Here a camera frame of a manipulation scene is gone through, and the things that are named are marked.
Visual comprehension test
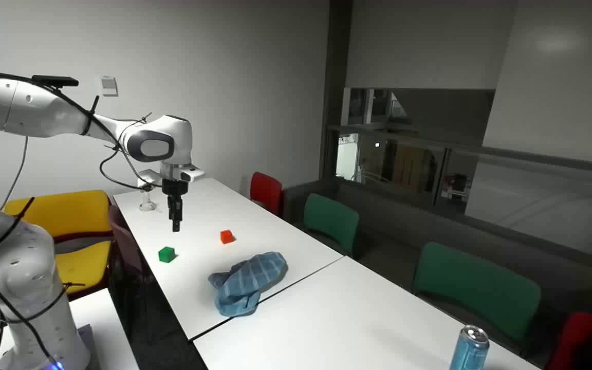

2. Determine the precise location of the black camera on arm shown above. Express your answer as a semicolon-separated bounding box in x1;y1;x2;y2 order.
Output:
30;71;81;90

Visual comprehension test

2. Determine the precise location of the white wall switch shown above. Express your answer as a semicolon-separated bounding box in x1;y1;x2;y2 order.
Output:
100;73;122;98

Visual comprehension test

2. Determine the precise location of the yellow chair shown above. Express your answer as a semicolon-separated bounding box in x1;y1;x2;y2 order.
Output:
0;188;116;297

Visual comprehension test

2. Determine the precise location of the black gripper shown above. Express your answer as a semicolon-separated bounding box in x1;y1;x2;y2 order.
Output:
161;177;190;234

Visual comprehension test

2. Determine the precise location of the blue checked cloth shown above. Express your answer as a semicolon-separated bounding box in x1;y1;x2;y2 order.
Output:
208;251;291;319

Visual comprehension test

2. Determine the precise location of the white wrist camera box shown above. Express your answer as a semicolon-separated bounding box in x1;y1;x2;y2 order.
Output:
181;165;208;184

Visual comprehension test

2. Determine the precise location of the green chair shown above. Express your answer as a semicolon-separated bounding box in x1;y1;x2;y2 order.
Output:
412;241;544;345
300;190;363;256

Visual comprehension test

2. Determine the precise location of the blue drink can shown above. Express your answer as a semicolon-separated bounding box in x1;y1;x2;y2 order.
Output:
449;322;493;370

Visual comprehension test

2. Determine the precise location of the red chair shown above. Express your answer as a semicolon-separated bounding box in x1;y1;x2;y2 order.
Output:
545;311;592;370
249;170;286;218

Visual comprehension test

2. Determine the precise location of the green block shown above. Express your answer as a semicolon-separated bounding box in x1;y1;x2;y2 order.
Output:
156;244;180;264

